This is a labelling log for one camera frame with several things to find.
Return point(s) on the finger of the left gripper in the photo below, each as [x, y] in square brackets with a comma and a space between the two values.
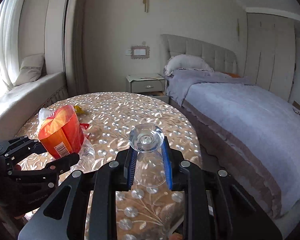
[17, 149]
[56, 167]

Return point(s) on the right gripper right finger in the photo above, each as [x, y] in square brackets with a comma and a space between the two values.
[216, 207]

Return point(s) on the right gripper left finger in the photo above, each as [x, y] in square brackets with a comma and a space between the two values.
[63, 214]

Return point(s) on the orange snack bag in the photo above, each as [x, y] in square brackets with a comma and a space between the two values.
[61, 133]

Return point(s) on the clear plastic cup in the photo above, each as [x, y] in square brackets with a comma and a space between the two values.
[146, 140]

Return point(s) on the red rice cracker wrapper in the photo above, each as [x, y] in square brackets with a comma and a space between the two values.
[84, 125]

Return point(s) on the clear plastic bag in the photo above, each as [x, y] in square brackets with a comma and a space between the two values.
[86, 154]

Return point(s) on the white crumpled tissue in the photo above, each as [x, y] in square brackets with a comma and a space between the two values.
[45, 117]

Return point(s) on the beige window seat cushion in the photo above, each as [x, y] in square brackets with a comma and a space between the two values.
[24, 101]

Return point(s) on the yellow candy wrapper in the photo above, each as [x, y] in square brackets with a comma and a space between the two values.
[79, 110]

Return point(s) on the beige embroidered tablecloth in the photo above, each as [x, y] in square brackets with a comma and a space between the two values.
[142, 212]

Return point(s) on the beige throw pillow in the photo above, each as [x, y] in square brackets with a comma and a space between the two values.
[31, 69]

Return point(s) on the bed with lavender cover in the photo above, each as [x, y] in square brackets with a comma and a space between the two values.
[254, 134]

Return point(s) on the white sheer curtain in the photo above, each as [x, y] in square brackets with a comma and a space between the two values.
[10, 13]

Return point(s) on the grey bedside nightstand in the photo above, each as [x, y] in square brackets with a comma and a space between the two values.
[153, 85]

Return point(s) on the beige tufted headboard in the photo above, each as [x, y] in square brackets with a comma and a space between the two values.
[219, 58]

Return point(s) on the white fluffy pillow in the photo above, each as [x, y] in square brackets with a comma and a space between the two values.
[186, 62]

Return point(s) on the beige wardrobe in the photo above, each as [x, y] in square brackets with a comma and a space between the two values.
[271, 52]

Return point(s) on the ornate framed wall switch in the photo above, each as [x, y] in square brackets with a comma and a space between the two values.
[138, 52]

